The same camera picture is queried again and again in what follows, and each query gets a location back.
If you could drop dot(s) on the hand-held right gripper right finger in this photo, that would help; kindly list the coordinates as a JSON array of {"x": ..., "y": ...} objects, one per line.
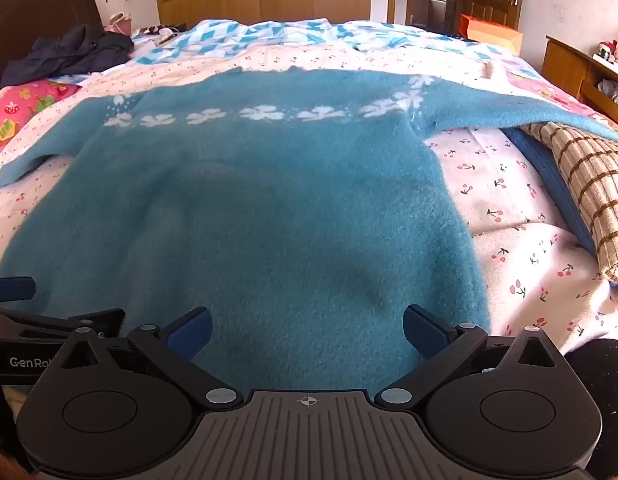
[{"x": 423, "y": 331}]

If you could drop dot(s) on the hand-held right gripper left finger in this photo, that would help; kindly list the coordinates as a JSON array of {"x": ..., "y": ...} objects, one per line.
[{"x": 193, "y": 334}]

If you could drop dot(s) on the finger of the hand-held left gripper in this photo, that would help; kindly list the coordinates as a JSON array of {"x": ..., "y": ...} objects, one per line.
[
  {"x": 11, "y": 288},
  {"x": 54, "y": 321}
]

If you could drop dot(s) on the teal flower-pattern sweater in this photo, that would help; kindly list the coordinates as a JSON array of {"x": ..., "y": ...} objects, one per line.
[{"x": 269, "y": 210}]

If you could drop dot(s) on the pink cherry-print bed sheet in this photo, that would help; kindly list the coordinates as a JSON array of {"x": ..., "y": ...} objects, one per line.
[{"x": 519, "y": 260}]

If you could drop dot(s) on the pink cartoon-print pillow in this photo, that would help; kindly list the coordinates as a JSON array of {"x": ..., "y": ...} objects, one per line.
[{"x": 19, "y": 110}]

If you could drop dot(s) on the person's dark trouser leg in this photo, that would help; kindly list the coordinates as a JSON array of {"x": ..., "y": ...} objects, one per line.
[{"x": 601, "y": 385}]

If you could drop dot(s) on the brown checked pillow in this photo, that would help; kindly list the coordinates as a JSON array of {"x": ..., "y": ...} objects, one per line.
[{"x": 596, "y": 185}]

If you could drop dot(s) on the dark navy jacket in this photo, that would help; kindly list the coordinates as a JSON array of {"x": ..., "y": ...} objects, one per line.
[{"x": 69, "y": 52}]

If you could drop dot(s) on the small wooden cylinder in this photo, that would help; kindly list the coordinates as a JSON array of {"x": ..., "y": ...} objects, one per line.
[{"x": 488, "y": 70}]

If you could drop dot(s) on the dark wooden headboard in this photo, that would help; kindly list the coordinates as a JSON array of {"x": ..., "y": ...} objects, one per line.
[{"x": 34, "y": 10}]

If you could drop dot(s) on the pink basket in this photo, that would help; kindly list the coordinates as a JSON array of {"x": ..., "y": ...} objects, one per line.
[{"x": 118, "y": 24}]

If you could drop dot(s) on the blue white diamond-pattern quilt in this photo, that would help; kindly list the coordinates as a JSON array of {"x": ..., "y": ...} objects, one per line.
[{"x": 224, "y": 40}]

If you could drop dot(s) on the wooden bedside cabinet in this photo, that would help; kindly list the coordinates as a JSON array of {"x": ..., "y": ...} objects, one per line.
[{"x": 569, "y": 67}]

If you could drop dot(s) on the orange box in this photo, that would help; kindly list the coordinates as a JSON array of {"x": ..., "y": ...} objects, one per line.
[{"x": 491, "y": 35}]

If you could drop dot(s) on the red white toy figure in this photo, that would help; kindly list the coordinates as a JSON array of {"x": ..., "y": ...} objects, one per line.
[{"x": 607, "y": 50}]

